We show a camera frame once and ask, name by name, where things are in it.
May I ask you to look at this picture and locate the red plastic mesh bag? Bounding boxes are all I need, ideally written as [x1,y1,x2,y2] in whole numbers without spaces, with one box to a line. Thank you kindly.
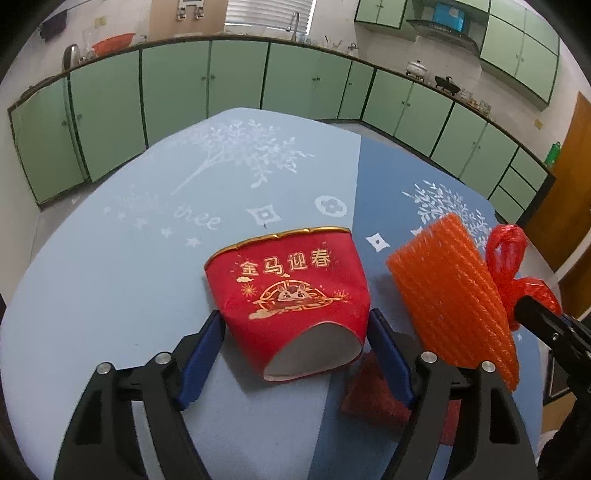
[485,224,563,331]

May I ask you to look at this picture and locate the orange foam fruit net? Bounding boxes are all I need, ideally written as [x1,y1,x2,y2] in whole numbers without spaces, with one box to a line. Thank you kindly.
[386,214,520,392]

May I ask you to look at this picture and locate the dark red scouring pad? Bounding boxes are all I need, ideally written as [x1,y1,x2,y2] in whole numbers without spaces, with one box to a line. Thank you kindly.
[341,352,463,446]

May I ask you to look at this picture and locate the red paper cup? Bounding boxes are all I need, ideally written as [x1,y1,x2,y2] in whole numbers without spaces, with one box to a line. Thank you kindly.
[204,226,370,382]

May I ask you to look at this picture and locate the green upper kitchen cabinets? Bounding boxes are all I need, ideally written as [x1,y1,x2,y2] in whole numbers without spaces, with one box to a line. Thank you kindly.
[355,0,560,110]

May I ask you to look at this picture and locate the green kitchen cabinets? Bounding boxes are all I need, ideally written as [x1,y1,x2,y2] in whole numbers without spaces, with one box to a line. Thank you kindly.
[7,36,555,225]
[355,0,560,110]

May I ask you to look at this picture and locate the green lower kitchen cabinets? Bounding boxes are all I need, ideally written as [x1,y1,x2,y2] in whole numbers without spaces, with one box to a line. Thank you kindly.
[7,36,555,225]

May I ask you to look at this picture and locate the chrome kitchen faucet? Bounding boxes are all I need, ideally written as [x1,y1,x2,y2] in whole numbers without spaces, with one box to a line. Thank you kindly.
[286,11,301,42]

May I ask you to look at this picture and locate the wooden door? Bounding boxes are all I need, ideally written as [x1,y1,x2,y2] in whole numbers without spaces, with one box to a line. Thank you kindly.
[525,95,591,271]

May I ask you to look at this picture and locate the blue tree-print tablecloth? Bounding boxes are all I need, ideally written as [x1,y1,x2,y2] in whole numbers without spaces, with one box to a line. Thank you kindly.
[0,106,544,480]

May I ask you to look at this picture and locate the green bottle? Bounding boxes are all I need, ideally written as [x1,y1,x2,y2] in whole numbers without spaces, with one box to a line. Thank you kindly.
[544,142,561,169]

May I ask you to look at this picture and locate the black wok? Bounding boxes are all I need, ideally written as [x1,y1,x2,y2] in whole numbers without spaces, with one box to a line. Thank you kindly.
[435,76,461,96]

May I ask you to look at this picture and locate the white cooking pot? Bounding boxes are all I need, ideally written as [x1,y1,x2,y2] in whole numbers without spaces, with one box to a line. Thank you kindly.
[406,60,428,81]

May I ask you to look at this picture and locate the blue range hood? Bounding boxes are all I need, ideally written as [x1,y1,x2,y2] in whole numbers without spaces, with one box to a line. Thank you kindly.
[407,1,489,56]

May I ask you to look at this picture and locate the steel electric kettle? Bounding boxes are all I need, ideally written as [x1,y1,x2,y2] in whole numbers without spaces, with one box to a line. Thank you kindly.
[62,44,81,71]

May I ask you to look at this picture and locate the red plastic basin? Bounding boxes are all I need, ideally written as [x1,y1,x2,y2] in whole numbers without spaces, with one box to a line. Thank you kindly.
[92,32,135,57]

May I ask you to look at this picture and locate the dark hanging towel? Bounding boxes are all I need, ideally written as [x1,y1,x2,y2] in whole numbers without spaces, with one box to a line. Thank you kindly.
[39,10,68,42]

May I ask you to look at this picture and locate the white window blind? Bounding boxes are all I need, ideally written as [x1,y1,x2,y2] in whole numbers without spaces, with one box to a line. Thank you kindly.
[225,0,315,33]

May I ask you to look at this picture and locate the brown water purifier box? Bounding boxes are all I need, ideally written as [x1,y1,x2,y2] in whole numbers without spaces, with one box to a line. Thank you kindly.
[147,0,228,41]

